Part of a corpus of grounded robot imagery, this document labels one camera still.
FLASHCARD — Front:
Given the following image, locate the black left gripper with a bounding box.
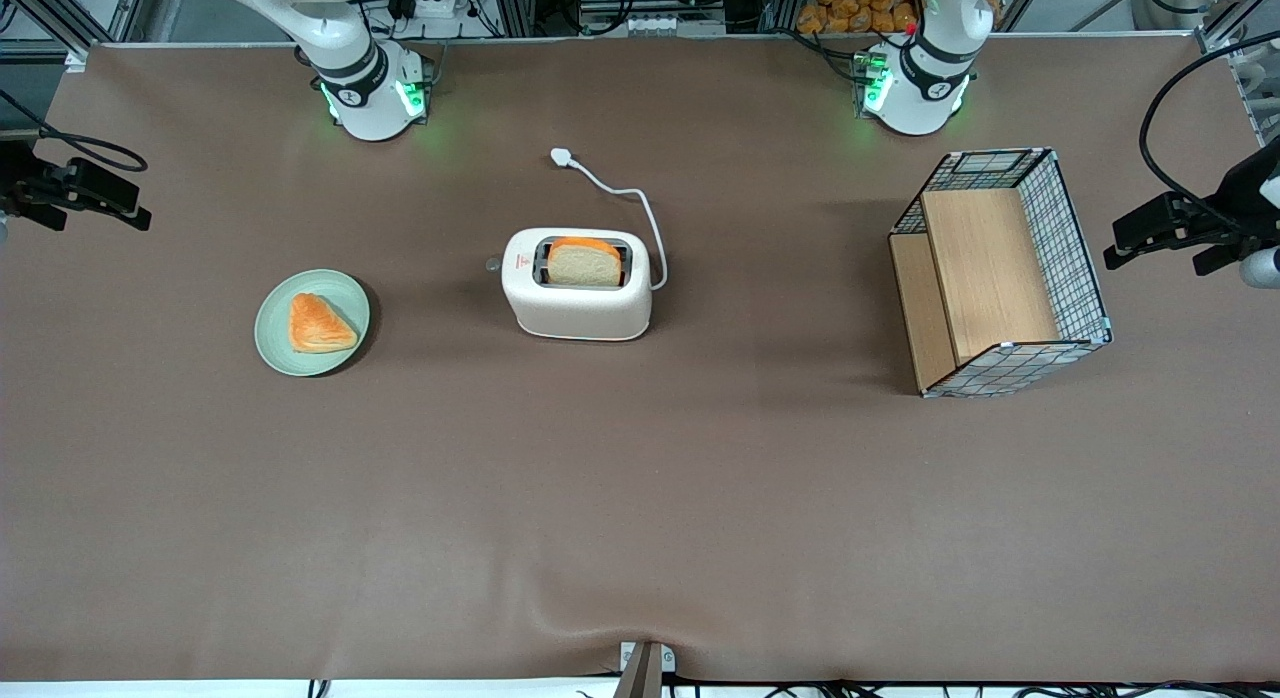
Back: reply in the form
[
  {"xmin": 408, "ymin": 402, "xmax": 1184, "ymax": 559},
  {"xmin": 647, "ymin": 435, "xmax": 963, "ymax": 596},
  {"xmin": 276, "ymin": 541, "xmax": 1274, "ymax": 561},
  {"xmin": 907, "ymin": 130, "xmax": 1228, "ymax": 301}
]
[{"xmin": 1104, "ymin": 138, "xmax": 1280, "ymax": 278}]

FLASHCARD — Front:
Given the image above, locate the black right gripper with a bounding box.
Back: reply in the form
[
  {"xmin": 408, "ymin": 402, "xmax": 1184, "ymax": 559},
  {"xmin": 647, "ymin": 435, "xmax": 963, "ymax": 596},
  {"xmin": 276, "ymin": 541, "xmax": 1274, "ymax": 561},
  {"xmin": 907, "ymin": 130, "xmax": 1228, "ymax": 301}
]
[{"xmin": 0, "ymin": 138, "xmax": 153, "ymax": 232}]

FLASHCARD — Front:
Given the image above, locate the white two-slot toaster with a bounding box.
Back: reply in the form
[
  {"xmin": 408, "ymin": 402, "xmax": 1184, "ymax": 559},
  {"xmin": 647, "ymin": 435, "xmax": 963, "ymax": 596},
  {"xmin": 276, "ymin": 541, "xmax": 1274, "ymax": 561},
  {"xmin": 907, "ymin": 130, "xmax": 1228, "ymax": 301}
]
[{"xmin": 486, "ymin": 227, "xmax": 653, "ymax": 341}]

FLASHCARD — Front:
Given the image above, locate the pale green round plate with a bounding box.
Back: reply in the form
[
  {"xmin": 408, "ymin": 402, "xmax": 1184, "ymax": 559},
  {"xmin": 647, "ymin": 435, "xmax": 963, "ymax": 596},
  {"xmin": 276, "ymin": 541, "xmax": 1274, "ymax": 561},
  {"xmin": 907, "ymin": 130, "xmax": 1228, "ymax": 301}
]
[{"xmin": 254, "ymin": 269, "xmax": 371, "ymax": 378}]

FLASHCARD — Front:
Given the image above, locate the triangular orange pastry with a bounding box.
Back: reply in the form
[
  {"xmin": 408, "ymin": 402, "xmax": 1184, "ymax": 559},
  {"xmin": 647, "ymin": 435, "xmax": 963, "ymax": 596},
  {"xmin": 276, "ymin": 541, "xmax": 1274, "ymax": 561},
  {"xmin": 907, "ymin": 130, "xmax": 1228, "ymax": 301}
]
[{"xmin": 289, "ymin": 293, "xmax": 359, "ymax": 355}]

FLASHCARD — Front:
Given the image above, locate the bag of orange bread rolls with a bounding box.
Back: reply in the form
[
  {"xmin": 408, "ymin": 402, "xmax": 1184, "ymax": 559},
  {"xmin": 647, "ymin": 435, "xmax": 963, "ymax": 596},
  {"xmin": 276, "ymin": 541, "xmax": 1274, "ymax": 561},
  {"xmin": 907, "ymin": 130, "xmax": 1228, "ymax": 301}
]
[{"xmin": 795, "ymin": 0, "xmax": 926, "ymax": 35}]

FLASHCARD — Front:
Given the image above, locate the bread slice with orange crust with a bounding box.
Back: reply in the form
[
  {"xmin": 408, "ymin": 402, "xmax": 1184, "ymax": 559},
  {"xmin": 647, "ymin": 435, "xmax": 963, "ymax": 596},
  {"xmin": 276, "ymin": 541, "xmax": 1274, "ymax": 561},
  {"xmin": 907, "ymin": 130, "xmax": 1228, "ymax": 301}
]
[{"xmin": 546, "ymin": 237, "xmax": 623, "ymax": 288}]

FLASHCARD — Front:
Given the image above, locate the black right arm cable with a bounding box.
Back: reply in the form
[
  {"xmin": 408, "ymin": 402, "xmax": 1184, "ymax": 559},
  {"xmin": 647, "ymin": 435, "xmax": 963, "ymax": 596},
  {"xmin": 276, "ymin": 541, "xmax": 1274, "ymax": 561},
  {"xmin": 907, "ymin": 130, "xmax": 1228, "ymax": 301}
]
[{"xmin": 0, "ymin": 90, "xmax": 149, "ymax": 175}]

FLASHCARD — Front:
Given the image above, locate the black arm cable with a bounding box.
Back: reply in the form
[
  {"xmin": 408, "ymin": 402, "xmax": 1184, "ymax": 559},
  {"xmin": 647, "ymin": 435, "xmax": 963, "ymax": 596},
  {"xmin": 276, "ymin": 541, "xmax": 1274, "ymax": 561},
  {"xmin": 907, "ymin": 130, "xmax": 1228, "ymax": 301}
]
[
  {"xmin": 0, "ymin": 90, "xmax": 149, "ymax": 175},
  {"xmin": 1138, "ymin": 28, "xmax": 1280, "ymax": 234}
]

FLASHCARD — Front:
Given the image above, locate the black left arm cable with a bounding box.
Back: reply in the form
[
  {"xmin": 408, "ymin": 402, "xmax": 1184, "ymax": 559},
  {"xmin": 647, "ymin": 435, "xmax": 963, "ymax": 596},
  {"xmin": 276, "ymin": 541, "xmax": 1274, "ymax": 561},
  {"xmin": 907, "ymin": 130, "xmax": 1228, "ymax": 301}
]
[{"xmin": 1138, "ymin": 28, "xmax": 1280, "ymax": 234}]

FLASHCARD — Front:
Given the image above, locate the aluminium frame strut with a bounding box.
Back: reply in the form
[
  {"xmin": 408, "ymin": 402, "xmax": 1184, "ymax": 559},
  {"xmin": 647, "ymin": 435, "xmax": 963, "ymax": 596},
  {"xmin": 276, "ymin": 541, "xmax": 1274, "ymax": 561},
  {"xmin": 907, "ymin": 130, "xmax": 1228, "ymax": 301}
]
[{"xmin": 0, "ymin": 0, "xmax": 151, "ymax": 57}]

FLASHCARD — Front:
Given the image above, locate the wire basket with wooden shelf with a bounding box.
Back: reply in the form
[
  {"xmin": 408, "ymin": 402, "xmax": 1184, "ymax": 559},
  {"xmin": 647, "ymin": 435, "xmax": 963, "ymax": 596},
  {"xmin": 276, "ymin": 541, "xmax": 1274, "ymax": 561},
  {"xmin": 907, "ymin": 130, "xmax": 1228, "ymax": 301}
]
[{"xmin": 888, "ymin": 148, "xmax": 1113, "ymax": 399}]

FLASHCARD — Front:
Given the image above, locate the white toaster power cable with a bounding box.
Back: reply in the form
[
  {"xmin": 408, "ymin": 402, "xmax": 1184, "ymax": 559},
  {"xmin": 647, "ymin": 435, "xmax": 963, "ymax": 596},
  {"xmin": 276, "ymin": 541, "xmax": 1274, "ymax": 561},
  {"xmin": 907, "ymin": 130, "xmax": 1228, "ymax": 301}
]
[{"xmin": 550, "ymin": 147, "xmax": 669, "ymax": 291}]

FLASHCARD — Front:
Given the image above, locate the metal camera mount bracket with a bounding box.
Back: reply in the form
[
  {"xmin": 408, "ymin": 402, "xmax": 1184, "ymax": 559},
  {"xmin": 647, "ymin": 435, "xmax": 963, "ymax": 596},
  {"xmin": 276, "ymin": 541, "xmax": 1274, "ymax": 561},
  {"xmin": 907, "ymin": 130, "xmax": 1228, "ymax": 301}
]
[{"xmin": 612, "ymin": 640, "xmax": 678, "ymax": 698}]

